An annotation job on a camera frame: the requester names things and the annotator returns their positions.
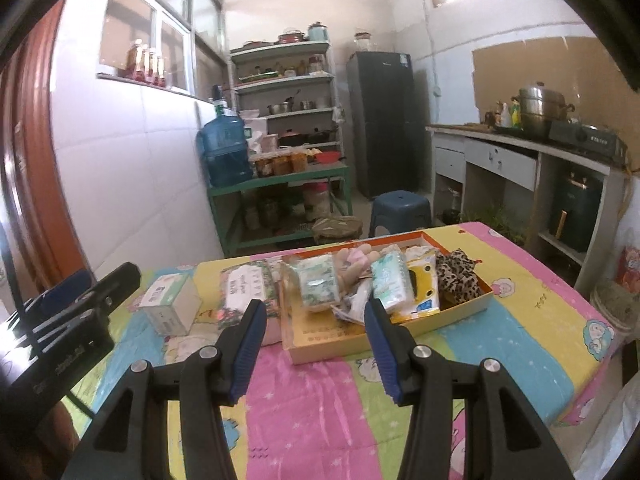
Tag clear plastic bag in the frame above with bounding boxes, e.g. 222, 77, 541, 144
280, 252, 346, 316

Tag person's left forearm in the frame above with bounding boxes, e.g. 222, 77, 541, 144
30, 400, 76, 480

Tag blue plastic stool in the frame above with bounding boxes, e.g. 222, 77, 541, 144
369, 190, 433, 236

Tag row of red sauce bottles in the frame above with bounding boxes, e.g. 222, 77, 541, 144
125, 40, 168, 87

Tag leopard print scrunchie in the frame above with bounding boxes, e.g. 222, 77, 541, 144
436, 249, 485, 306

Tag green metal table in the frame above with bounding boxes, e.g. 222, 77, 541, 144
207, 160, 353, 257

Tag golden cardboard box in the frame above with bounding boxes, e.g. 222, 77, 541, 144
280, 230, 493, 366

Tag blue water jug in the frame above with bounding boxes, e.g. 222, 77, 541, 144
196, 85, 255, 188

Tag red snack bag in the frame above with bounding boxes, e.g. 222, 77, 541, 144
616, 245, 640, 288

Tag floral tissue box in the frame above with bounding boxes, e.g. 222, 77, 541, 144
217, 259, 286, 347

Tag cardboard wall sheet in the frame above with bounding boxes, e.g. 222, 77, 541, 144
472, 35, 640, 126

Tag yellow cartoon packet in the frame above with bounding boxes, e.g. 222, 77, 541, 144
390, 255, 442, 323

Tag dark gas stove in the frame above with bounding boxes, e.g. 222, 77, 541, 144
547, 120, 628, 163

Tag green air fryer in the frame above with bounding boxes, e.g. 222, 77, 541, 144
550, 170, 603, 253

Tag colourful printed blanket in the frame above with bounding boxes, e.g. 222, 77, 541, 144
65, 221, 618, 480

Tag white cardboard box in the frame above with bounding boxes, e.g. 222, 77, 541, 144
137, 272, 203, 337

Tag grey kitchen counter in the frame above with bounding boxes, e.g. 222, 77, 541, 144
426, 122, 633, 286

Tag sliding interior window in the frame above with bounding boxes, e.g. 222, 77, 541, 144
97, 0, 231, 98

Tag red-brown door frame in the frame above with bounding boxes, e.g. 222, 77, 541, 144
0, 0, 93, 291

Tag dark grey fridge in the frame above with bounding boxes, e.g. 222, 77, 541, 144
346, 51, 418, 200

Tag small green-white tissue pack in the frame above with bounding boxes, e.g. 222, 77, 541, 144
295, 255, 343, 313

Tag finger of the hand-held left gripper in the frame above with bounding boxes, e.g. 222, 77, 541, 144
10, 269, 92, 322
25, 261, 142, 332

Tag white shelf rack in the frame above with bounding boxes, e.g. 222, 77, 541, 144
229, 40, 346, 161

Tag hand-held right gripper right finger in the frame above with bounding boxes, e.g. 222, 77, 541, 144
363, 299, 573, 480

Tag round woven basket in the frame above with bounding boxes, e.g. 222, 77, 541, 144
590, 277, 638, 331

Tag pink plush rabbit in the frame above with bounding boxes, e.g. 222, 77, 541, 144
332, 245, 371, 286

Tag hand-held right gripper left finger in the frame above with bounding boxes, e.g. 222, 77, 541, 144
62, 299, 268, 480

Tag steel steamer pot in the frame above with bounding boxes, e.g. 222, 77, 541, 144
517, 81, 576, 138

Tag large jar red lid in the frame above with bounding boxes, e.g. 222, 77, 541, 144
301, 182, 332, 221

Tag round cushioned stool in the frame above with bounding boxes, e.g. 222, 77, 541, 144
311, 216, 365, 246

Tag long white tissue pack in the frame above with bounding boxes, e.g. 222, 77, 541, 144
370, 251, 416, 311

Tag white wipes packet purple label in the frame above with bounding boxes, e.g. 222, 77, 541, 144
330, 280, 373, 326

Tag white plastic bag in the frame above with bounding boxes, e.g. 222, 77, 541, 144
570, 385, 640, 480

